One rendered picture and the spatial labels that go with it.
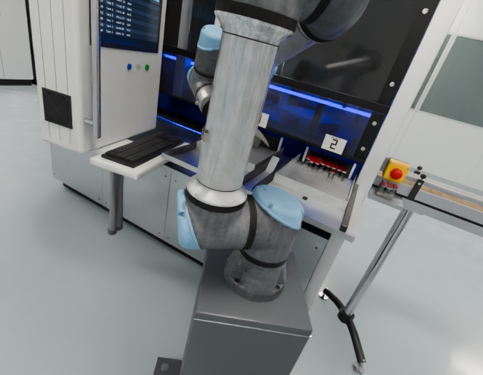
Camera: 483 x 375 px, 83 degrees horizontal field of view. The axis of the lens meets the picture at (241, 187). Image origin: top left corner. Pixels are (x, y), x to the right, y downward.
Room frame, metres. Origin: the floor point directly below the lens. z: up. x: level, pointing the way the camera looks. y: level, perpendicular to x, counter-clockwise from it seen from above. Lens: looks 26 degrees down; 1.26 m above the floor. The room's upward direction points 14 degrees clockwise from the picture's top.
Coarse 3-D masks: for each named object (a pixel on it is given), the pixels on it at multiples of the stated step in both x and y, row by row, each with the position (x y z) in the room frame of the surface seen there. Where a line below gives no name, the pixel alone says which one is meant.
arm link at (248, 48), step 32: (224, 0) 0.40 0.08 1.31; (256, 0) 0.39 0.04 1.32; (288, 0) 0.40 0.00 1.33; (320, 0) 0.42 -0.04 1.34; (224, 32) 0.42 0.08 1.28; (256, 32) 0.40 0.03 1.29; (288, 32) 0.41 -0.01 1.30; (224, 64) 0.41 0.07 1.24; (256, 64) 0.41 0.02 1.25; (224, 96) 0.41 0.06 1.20; (256, 96) 0.42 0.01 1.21; (224, 128) 0.41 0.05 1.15; (256, 128) 0.44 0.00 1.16; (224, 160) 0.41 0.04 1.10; (192, 192) 0.41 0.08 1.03; (224, 192) 0.41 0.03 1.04; (192, 224) 0.39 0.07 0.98; (224, 224) 0.41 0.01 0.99
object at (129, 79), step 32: (32, 0) 0.90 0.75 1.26; (64, 0) 0.88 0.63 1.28; (128, 0) 1.10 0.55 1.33; (160, 0) 1.30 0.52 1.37; (32, 32) 0.90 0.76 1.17; (64, 32) 0.88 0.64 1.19; (128, 32) 1.10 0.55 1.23; (160, 32) 1.32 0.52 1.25; (64, 64) 0.88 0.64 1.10; (128, 64) 1.11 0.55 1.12; (160, 64) 1.35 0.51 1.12; (64, 96) 0.88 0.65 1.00; (128, 96) 1.12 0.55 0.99; (64, 128) 0.88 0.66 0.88; (128, 128) 1.13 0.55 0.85
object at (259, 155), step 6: (198, 144) 1.01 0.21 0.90; (252, 150) 1.18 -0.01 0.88; (258, 150) 1.20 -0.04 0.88; (264, 150) 1.22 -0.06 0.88; (270, 150) 1.24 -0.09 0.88; (282, 150) 1.23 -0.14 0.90; (252, 156) 1.10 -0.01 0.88; (258, 156) 1.12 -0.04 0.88; (264, 156) 1.14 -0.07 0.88; (270, 156) 1.07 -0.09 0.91; (252, 162) 1.03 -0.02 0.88; (258, 162) 0.95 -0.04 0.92; (264, 162) 1.02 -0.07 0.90; (246, 168) 0.93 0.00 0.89; (252, 168) 0.93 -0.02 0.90
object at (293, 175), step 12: (288, 168) 1.06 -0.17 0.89; (300, 168) 1.10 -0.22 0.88; (276, 180) 0.89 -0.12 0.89; (288, 180) 0.88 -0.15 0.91; (300, 180) 0.97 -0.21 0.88; (312, 180) 1.00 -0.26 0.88; (324, 180) 1.04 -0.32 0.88; (336, 180) 1.07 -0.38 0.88; (348, 180) 1.11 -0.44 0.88; (300, 192) 0.86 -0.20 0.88; (312, 192) 0.85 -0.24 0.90; (324, 192) 0.84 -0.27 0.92; (336, 192) 0.94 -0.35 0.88; (348, 192) 0.97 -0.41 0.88; (336, 204) 0.81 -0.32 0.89
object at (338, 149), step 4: (328, 136) 1.10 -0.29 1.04; (332, 136) 1.10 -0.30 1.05; (324, 140) 1.11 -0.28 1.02; (328, 140) 1.10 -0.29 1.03; (332, 140) 1.10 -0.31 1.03; (340, 140) 1.09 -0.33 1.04; (344, 140) 1.08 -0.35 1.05; (324, 144) 1.10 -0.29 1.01; (328, 144) 1.10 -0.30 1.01; (332, 144) 1.09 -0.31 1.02; (336, 144) 1.09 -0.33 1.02; (340, 144) 1.08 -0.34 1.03; (344, 144) 1.08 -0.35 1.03; (324, 148) 1.10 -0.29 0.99; (328, 148) 1.10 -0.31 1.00; (336, 148) 1.09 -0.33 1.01; (340, 148) 1.08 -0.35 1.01; (336, 152) 1.08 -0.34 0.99; (340, 152) 1.08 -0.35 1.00
